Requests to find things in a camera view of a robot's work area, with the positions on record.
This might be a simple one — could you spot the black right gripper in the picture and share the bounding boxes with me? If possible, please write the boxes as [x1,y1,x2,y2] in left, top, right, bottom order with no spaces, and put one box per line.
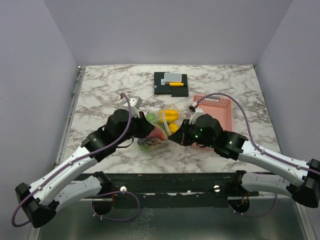
[169,118,216,148]

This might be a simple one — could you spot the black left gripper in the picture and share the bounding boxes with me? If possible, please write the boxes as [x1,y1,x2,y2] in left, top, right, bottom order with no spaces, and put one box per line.
[116,111,156,146]

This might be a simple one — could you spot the green toy lettuce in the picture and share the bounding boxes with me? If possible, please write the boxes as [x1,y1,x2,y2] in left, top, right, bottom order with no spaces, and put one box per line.
[145,112,158,124]

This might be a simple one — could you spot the red toy watermelon slice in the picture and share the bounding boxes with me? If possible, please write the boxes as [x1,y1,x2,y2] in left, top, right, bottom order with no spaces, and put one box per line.
[147,124,168,141]

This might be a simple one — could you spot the yellow toy bell pepper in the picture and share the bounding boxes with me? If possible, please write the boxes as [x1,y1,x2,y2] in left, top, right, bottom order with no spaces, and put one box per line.
[158,109,179,123]

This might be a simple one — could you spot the clear polka dot zip bag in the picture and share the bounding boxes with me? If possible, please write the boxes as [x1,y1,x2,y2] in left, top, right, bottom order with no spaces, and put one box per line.
[137,104,184,152]

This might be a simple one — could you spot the pink perforated plastic basket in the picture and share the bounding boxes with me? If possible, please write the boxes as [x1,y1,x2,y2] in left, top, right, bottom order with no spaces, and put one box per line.
[187,94,235,151]

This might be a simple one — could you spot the yellow toy lemon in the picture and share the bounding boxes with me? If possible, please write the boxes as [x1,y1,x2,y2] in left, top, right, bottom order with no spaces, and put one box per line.
[168,122,179,134]

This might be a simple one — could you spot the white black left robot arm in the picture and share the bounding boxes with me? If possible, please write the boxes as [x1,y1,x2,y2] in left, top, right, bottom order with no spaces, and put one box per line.
[15,109,155,228]

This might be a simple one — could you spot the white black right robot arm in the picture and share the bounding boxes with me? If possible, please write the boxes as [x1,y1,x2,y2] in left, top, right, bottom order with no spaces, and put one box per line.
[168,114,320,208]

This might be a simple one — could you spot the green toy grapes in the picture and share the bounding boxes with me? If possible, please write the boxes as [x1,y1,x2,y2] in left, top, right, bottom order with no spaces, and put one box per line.
[137,138,163,152]

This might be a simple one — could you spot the grey rectangular box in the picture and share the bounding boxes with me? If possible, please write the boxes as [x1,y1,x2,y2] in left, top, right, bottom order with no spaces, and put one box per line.
[163,72,182,83]

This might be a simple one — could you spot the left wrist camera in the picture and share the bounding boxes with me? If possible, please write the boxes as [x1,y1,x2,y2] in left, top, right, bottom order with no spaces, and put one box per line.
[129,96,142,118]

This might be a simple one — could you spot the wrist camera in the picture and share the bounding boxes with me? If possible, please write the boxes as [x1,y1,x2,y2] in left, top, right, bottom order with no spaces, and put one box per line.
[129,96,142,118]
[189,105,205,125]

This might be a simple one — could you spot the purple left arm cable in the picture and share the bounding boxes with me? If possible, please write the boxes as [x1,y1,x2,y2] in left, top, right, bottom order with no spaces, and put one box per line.
[11,92,141,227]

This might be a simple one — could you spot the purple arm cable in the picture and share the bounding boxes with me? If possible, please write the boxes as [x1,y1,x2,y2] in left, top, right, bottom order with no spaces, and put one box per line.
[192,92,320,218]
[11,92,141,227]

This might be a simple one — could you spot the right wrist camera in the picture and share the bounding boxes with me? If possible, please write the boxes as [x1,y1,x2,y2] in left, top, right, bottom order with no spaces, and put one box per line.
[189,105,205,125]

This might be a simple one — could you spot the yellow handled screwdriver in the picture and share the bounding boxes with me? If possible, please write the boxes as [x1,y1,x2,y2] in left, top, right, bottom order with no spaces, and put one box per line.
[169,82,194,87]

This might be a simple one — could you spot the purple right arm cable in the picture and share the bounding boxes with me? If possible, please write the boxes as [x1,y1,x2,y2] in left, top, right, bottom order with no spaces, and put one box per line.
[192,92,320,218]

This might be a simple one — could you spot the black metal front rail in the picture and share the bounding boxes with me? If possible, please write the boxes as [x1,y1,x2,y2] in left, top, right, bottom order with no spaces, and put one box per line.
[49,172,276,210]

